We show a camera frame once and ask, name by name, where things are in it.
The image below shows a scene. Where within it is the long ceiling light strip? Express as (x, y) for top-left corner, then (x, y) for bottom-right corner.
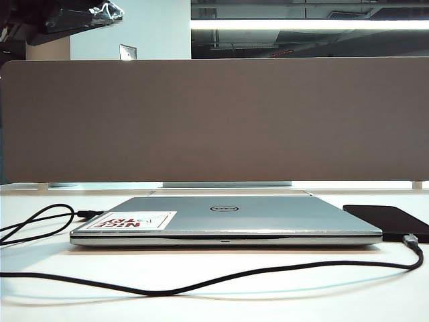
(190, 19), (429, 30)

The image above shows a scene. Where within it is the silver Dell laptop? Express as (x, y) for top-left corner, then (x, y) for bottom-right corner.
(69, 196), (383, 246)

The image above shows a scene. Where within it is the black smartphone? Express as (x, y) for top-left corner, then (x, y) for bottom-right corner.
(342, 204), (429, 242)

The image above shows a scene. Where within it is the black charging cable silver plug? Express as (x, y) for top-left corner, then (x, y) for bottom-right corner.
(0, 204), (424, 297)

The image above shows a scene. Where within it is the beige round column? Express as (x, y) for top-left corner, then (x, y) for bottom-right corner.
(25, 42), (71, 61)

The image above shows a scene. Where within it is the pale grey partition foot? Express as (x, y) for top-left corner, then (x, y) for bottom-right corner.
(163, 180), (292, 188)

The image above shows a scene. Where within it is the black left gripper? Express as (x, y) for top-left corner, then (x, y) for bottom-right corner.
(0, 0), (125, 47)

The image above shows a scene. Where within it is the brown fabric desk partition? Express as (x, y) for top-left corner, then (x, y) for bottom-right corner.
(0, 59), (429, 185)

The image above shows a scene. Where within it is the metal wall plate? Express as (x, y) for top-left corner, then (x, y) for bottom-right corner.
(119, 43), (138, 61)

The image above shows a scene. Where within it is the white sticker with red print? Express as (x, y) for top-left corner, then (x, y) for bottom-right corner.
(87, 211), (178, 231)

